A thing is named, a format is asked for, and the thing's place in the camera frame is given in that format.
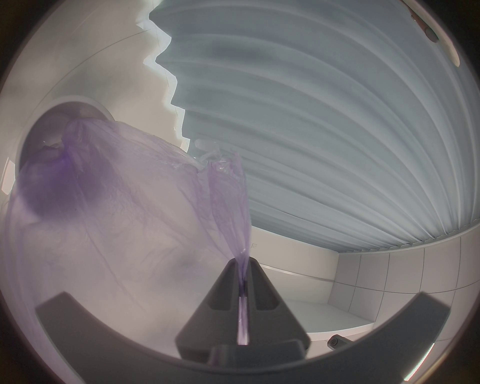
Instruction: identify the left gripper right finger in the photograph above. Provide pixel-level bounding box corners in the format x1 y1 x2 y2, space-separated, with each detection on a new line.
245 257 312 352

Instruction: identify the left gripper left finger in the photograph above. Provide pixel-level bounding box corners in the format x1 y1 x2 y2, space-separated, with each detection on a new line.
175 258 241 358

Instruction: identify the purple plastic bag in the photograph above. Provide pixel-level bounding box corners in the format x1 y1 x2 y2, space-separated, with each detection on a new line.
0 116 253 347

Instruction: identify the white trash bin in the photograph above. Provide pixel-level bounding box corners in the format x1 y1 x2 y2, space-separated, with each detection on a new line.
15 95 116 226

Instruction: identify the pale blue curtain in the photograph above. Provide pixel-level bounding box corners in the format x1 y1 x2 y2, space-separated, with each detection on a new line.
144 0 480 256

